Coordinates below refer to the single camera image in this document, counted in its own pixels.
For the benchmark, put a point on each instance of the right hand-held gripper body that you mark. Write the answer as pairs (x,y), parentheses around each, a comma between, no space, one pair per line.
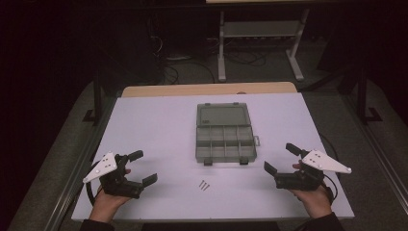
(301,180)

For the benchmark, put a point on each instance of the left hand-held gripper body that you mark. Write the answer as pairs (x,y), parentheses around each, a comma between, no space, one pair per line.
(109,179)

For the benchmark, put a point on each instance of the small metal screw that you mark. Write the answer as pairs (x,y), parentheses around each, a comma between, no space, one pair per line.
(206,187)
(201,184)

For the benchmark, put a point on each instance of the grey plastic organizer box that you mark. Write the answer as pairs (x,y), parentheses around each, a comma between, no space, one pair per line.
(224,134)

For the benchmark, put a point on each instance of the person's right hand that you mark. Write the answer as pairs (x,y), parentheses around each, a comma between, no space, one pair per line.
(316,202)

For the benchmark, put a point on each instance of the person's left hand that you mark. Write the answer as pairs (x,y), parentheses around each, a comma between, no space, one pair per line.
(106,207)

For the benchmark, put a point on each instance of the black metal stand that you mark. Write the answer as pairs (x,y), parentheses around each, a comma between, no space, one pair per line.
(363,96)
(97,99)

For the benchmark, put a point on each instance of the wooden table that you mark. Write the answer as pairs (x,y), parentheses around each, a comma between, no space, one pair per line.
(208,89)

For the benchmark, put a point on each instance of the white power strip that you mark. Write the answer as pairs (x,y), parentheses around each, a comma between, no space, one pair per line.
(178,58)

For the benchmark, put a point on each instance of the aluminium frame rail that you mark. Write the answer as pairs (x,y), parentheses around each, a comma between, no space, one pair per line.
(80,166)
(378,150)

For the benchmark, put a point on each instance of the white metal desk frame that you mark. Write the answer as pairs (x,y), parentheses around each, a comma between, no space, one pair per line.
(260,29)

